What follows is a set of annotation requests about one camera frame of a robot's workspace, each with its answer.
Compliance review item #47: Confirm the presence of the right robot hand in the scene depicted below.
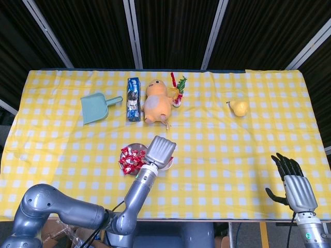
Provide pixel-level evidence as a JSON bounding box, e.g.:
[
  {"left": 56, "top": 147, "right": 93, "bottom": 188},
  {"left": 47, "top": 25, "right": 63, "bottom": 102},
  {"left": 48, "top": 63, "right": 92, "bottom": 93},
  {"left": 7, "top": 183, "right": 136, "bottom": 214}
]
[{"left": 265, "top": 152, "right": 319, "bottom": 214}]

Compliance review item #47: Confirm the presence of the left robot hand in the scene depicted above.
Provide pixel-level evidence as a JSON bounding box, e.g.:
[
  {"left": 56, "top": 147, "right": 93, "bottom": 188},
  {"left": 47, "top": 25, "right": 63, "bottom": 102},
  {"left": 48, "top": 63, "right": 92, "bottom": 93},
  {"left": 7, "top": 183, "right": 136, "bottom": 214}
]
[{"left": 143, "top": 135, "right": 178, "bottom": 170}]

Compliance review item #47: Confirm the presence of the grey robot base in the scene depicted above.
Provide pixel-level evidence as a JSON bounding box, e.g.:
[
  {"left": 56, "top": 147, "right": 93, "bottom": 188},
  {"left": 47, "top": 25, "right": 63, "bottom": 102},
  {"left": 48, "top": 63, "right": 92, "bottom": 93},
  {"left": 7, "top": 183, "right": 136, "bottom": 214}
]
[{"left": 106, "top": 222, "right": 215, "bottom": 248}]

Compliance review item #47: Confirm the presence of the round metal plate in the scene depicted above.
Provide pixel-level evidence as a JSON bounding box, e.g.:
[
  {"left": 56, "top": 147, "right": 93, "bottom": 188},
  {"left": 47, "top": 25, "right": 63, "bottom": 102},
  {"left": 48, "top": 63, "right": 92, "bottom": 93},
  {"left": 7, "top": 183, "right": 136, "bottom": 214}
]
[{"left": 119, "top": 142, "right": 150, "bottom": 178}]

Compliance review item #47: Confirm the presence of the orange plush toy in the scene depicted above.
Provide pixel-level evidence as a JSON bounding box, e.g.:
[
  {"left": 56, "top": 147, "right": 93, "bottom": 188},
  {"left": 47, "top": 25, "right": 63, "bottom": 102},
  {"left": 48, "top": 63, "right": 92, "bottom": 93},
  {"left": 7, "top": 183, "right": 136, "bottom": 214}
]
[{"left": 141, "top": 79, "right": 173, "bottom": 130}]

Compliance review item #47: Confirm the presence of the blue cookie package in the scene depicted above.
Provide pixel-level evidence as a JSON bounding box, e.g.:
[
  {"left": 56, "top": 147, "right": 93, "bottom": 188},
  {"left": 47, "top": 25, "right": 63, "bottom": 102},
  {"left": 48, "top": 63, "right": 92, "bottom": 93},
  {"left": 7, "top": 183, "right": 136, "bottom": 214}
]
[{"left": 126, "top": 77, "right": 142, "bottom": 122}]

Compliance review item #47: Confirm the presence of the colourful feather shuttlecock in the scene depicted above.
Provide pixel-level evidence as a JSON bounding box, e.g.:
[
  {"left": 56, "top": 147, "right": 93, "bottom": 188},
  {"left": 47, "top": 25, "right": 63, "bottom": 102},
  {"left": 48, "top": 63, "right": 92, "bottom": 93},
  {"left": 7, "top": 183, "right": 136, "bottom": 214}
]
[{"left": 168, "top": 72, "right": 187, "bottom": 108}]

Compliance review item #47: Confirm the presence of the yellow white checked tablecloth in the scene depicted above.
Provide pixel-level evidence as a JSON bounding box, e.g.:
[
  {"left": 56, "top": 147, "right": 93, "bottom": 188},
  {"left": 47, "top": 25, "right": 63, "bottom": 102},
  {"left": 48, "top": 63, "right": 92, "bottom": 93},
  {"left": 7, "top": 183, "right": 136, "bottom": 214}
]
[{"left": 0, "top": 69, "right": 327, "bottom": 222}]

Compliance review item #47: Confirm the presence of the teal plastic dustpan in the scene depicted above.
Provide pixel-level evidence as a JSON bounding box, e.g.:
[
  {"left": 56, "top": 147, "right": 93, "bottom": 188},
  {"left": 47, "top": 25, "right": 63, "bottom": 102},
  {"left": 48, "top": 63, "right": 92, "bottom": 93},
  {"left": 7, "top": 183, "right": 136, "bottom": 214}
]
[{"left": 80, "top": 92, "right": 124, "bottom": 126}]

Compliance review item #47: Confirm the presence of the metal table leg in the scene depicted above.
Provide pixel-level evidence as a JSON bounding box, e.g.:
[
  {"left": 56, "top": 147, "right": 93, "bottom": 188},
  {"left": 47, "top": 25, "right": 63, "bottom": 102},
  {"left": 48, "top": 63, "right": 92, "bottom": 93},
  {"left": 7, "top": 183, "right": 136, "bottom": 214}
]
[{"left": 227, "top": 221, "right": 235, "bottom": 248}]

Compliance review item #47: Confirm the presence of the yellow pear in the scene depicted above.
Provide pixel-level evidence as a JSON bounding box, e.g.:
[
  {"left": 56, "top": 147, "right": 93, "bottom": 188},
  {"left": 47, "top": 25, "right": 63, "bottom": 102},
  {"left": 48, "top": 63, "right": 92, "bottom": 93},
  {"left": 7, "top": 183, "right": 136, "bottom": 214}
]
[{"left": 226, "top": 99, "right": 249, "bottom": 117}]

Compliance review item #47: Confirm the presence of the black pleated curtain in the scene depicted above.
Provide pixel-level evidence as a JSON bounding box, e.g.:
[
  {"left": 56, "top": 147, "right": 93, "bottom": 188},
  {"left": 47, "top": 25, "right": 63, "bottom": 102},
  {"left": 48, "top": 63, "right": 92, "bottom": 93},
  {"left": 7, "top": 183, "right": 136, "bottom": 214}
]
[
  {"left": 0, "top": 0, "right": 68, "bottom": 104},
  {"left": 134, "top": 0, "right": 220, "bottom": 70},
  {"left": 206, "top": 0, "right": 331, "bottom": 70},
  {"left": 33, "top": 0, "right": 138, "bottom": 69},
  {"left": 299, "top": 51, "right": 331, "bottom": 156}
]

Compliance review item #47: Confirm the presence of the clear plastic bag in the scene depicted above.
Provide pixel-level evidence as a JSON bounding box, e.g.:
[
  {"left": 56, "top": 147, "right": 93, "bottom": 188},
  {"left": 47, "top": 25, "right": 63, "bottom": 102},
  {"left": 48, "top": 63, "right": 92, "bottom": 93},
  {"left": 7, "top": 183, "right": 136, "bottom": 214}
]
[{"left": 59, "top": 223, "right": 90, "bottom": 248}]

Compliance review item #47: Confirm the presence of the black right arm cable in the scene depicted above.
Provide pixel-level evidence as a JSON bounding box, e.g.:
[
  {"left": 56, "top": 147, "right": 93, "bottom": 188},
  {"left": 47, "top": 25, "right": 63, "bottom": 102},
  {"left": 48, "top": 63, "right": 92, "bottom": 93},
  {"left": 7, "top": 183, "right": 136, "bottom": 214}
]
[{"left": 284, "top": 213, "right": 297, "bottom": 248}]

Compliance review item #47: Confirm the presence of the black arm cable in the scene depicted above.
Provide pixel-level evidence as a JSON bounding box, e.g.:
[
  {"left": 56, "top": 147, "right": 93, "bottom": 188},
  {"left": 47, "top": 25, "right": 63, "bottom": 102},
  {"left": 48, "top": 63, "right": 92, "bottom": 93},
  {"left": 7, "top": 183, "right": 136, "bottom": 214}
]
[
  {"left": 284, "top": 213, "right": 297, "bottom": 248},
  {"left": 77, "top": 198, "right": 127, "bottom": 248}
]

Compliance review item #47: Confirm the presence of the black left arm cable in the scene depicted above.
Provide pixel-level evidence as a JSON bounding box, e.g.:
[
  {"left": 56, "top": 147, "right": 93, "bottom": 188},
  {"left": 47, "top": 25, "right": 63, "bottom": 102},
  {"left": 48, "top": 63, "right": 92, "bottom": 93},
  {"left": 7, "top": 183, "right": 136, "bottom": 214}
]
[{"left": 77, "top": 198, "right": 127, "bottom": 248}]

